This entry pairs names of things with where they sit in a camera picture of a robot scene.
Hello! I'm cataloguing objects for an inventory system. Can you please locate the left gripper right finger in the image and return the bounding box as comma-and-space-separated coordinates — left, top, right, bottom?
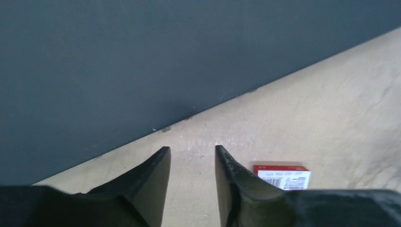
215, 145, 401, 227

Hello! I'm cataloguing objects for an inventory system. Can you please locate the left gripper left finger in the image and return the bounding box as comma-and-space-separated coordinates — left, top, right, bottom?
0, 147, 171, 227

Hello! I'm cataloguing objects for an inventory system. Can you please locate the red white staple box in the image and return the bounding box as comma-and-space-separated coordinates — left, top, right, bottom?
253, 165, 311, 191

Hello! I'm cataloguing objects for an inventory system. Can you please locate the dark flat network switch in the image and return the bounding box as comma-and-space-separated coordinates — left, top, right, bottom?
0, 0, 401, 186

